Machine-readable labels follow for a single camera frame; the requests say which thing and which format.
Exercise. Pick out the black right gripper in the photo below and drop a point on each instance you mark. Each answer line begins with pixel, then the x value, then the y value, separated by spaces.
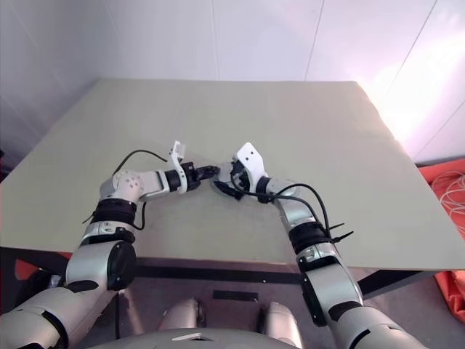
pixel 241 180

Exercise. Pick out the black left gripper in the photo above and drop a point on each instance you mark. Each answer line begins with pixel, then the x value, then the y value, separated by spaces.
pixel 192 175

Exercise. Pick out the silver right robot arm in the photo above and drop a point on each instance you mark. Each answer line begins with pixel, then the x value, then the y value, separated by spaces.
pixel 330 287

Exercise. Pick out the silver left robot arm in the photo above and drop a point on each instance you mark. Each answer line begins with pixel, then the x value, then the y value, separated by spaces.
pixel 91 265

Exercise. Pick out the silver left robot leg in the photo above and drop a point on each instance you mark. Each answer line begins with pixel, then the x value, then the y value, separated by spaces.
pixel 183 316

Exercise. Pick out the silver robot leg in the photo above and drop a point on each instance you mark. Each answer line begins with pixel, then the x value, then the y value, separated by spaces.
pixel 279 323
pixel 183 316

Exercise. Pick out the silver right robot leg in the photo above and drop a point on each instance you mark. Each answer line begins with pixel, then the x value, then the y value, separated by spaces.
pixel 279 323

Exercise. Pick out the silver robot torso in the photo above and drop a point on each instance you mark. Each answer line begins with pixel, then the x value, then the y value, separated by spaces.
pixel 189 340

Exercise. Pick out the orange cloth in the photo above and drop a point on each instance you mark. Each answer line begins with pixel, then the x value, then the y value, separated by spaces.
pixel 427 178

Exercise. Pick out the red fabric under table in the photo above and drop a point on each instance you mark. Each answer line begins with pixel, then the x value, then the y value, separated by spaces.
pixel 32 267

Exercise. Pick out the orange fabric bag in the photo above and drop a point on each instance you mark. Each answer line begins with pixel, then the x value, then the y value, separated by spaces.
pixel 454 298

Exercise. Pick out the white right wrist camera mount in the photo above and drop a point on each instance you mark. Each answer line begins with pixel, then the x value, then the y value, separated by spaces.
pixel 252 160

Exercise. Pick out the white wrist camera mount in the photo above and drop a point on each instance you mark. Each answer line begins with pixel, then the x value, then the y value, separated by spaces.
pixel 178 160
pixel 252 160

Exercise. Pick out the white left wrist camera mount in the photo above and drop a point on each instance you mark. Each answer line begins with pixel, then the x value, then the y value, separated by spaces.
pixel 178 160

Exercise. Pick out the black metal table frame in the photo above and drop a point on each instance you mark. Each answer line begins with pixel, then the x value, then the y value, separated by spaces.
pixel 218 274

